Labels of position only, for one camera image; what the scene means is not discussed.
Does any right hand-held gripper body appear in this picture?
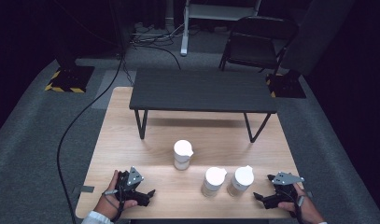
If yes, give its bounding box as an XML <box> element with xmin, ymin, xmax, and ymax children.
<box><xmin>272</xmin><ymin>171</ymin><xmax>305</xmax><ymax>203</ymax></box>

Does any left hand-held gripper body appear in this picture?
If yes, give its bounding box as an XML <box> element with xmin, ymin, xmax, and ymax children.
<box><xmin>115</xmin><ymin>165</ymin><xmax>146</xmax><ymax>202</ymax></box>

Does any brown-filled jar with white lid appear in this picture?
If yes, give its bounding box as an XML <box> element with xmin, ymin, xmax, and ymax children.
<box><xmin>227</xmin><ymin>164</ymin><xmax>256</xmax><ymax>198</ymax></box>
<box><xmin>201</xmin><ymin>166</ymin><xmax>228</xmax><ymax>198</ymax></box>

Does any white-filled jar with white lid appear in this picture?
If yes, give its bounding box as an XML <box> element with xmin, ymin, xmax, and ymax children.
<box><xmin>173</xmin><ymin>139</ymin><xmax>195</xmax><ymax>172</ymax></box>

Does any black shelf with metal legs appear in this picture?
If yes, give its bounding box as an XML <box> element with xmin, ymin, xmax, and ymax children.
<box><xmin>129</xmin><ymin>67</ymin><xmax>278</xmax><ymax>144</ymax></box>

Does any person's left hand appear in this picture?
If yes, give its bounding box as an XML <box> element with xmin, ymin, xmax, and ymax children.
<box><xmin>93</xmin><ymin>169</ymin><xmax>139</xmax><ymax>220</ymax></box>

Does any person's right hand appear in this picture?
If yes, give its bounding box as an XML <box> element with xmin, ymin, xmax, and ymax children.
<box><xmin>277</xmin><ymin>183</ymin><xmax>326</xmax><ymax>224</ymax></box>

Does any black stand base striped edge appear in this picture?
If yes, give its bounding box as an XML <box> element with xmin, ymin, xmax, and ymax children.
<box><xmin>44</xmin><ymin>64</ymin><xmax>96</xmax><ymax>93</ymax></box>
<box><xmin>265</xmin><ymin>69</ymin><xmax>307</xmax><ymax>99</ymax></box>

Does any black folding chair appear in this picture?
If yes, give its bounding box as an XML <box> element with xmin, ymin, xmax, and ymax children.
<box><xmin>218</xmin><ymin>15</ymin><xmax>301</xmax><ymax>76</ymax></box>

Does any grey panel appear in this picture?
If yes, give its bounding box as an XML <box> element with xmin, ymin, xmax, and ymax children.
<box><xmin>280</xmin><ymin>0</ymin><xmax>357</xmax><ymax>77</ymax></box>

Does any white metal stand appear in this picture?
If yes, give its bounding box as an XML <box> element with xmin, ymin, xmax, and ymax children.
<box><xmin>179</xmin><ymin>0</ymin><xmax>263</xmax><ymax>58</ymax></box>

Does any long black floor cable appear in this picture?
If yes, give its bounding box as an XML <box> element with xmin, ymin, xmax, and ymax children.
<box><xmin>56</xmin><ymin>46</ymin><xmax>130</xmax><ymax>224</ymax></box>

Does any tangle of cables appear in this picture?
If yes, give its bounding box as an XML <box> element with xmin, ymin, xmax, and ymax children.
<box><xmin>128</xmin><ymin>21</ymin><xmax>186</xmax><ymax>48</ymax></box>

